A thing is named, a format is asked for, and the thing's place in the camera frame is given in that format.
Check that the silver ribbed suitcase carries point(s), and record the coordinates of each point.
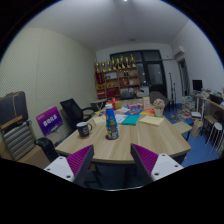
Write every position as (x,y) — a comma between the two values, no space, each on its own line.
(18,141)

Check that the wooden stool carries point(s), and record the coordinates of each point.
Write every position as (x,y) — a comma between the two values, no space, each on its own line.
(182,126)

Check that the black office chair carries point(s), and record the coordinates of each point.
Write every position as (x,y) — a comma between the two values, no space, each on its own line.
(73,111)

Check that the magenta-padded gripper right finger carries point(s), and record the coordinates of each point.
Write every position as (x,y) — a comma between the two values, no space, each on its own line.
(163,166)

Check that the flat round red coaster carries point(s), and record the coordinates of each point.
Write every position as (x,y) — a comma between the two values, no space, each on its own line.
(106,137)

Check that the white stool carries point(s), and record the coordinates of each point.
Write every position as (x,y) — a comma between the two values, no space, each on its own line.
(216,126)

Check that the white book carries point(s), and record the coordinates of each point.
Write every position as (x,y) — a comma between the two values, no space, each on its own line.
(120,118)

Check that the white printed booklet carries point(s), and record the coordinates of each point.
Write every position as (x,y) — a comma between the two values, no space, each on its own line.
(122,110)

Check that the dark framed glass door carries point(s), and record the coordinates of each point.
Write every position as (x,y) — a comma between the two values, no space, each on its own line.
(155,73)

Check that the small side table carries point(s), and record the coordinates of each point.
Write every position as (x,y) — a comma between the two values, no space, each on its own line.
(98,102)

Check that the blue drink bottle white cap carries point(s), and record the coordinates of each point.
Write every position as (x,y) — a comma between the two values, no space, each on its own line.
(112,123)

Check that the purple sign board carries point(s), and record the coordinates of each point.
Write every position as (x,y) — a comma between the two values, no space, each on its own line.
(49,120)

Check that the pink box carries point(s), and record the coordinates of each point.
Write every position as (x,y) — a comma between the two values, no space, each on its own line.
(135,106)

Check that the small orange standing box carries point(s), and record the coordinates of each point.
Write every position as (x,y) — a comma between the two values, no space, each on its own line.
(146,102)

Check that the black mug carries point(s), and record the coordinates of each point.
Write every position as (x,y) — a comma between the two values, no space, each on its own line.
(82,130)

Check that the pink flowers in white pot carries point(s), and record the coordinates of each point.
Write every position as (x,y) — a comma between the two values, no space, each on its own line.
(159,104)

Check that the wooden shelf unit with trophies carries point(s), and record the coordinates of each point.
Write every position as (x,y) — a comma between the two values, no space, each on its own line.
(118,80)

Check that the teal book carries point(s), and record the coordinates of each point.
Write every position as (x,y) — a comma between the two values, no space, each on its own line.
(131,120)

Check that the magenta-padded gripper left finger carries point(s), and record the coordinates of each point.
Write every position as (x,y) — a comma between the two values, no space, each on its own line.
(60,166)

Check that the cream book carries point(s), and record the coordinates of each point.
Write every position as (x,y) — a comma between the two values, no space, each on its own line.
(151,120)

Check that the yellow gift box red ribbon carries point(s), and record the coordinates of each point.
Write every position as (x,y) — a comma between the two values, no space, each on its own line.
(117,104)

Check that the orange book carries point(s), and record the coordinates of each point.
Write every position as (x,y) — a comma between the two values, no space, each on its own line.
(147,112)

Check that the pale yellow notepad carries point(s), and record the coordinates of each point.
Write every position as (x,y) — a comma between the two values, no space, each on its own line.
(99,120)

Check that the blue colourful book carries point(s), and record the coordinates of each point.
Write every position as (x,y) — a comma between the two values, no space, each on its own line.
(133,112)

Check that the white air conditioner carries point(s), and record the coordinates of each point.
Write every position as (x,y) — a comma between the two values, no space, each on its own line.
(178,51)

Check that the black monitor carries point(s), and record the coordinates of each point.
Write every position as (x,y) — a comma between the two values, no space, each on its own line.
(197,85)

